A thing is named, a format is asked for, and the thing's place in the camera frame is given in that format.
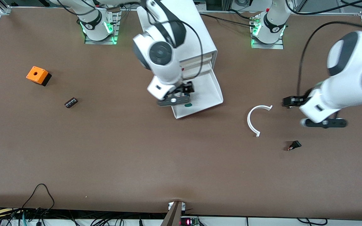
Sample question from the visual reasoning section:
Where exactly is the red LED display module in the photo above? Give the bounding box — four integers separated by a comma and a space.
180, 217, 200, 226

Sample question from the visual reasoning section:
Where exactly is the white curved plastic arc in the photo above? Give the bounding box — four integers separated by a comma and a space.
247, 105, 273, 137

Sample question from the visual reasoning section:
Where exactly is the black looped cable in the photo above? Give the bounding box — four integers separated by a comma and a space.
21, 184, 56, 220

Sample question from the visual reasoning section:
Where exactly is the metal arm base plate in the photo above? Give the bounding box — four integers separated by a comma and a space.
85, 11, 119, 45
251, 16, 284, 50

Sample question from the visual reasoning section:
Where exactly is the black power cable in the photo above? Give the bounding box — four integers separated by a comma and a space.
200, 13, 257, 28
228, 9, 255, 20

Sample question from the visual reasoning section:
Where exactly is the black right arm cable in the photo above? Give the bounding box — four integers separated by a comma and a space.
137, 0, 204, 81

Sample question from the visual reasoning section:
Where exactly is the black cylindrical capacitor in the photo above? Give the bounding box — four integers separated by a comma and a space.
64, 98, 79, 109

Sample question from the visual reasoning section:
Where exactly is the orange button box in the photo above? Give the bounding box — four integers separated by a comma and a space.
26, 66, 52, 87

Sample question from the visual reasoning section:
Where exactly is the tangled black cable bundle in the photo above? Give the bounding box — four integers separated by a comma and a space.
0, 206, 169, 226

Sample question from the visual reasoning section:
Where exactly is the black rocker switch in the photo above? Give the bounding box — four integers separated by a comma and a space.
287, 140, 302, 151

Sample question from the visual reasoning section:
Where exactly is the black hanging cable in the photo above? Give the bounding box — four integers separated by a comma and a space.
297, 218, 328, 226

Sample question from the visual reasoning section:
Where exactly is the brown camera pole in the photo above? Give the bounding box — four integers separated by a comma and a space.
161, 201, 183, 226

